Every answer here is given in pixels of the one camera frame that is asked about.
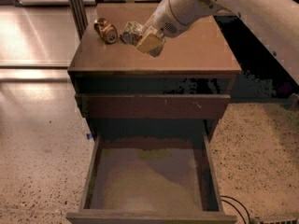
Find blue tape piece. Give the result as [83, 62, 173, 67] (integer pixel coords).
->
[86, 133, 93, 140]

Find brown wooden drawer cabinet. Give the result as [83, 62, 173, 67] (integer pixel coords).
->
[68, 17, 240, 136]

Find crushed 7up can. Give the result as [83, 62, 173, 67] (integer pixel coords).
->
[121, 21, 144, 46]

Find grey power strip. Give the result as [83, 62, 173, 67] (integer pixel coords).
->
[251, 216, 299, 224]

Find brown soda can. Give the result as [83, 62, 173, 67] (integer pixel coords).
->
[93, 18, 118, 44]

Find black floor cable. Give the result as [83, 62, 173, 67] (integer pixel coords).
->
[220, 195, 252, 224]

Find closed top drawer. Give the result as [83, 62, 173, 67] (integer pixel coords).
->
[75, 94, 230, 119]

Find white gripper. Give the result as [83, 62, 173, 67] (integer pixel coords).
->
[136, 0, 187, 57]

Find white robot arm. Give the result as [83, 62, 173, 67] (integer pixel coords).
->
[136, 0, 299, 83]

